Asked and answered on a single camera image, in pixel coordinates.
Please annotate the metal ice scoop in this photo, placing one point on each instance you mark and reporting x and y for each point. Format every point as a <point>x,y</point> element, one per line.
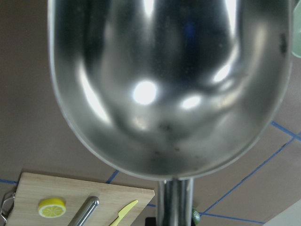
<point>169,90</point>

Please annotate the yellow plastic knife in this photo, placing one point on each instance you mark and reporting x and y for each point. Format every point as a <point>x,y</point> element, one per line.
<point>123,212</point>

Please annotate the green lime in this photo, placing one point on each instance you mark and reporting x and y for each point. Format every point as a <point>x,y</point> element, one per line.
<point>195,217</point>

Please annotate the metal muddler bar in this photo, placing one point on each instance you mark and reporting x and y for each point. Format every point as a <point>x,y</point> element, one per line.
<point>85,211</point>

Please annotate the lemon half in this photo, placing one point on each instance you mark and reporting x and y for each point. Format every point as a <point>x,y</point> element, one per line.
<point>51,208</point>

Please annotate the wooden cutting board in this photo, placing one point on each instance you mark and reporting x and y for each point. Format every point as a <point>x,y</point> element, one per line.
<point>33,188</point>

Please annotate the green ceramic bowl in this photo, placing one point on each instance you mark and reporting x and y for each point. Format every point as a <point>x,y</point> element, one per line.
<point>295,41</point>

